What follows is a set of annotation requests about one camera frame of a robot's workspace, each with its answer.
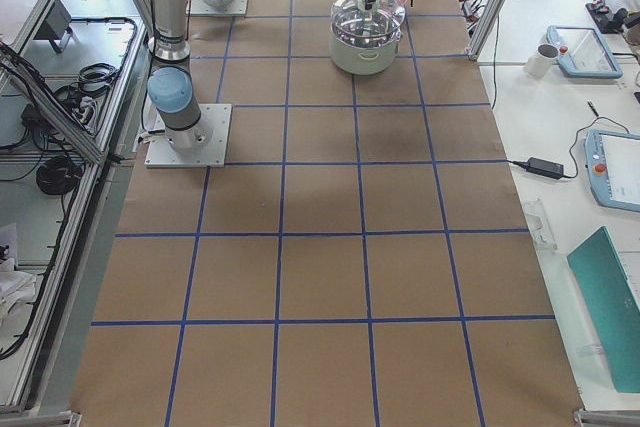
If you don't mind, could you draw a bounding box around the glass pot lid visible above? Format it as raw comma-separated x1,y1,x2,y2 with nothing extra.
331,0,406,48

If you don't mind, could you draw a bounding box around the pale green electric pot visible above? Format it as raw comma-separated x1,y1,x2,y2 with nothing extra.
330,28,402,75

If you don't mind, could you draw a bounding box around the white mug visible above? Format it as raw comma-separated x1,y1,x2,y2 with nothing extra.
523,43,560,78

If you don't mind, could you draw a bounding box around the far teach pendant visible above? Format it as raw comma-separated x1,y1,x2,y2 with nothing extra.
546,25,623,80

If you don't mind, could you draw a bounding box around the teach pendant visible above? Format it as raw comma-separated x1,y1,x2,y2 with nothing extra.
546,25,623,80
584,129,639,212

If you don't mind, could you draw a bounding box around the black power adapter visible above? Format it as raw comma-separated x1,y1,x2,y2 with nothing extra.
509,157,564,180

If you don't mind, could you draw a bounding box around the near teach pendant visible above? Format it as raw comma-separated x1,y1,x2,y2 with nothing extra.
584,129,639,212

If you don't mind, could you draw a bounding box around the green notebook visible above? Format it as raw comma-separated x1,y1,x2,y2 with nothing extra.
567,226,639,394

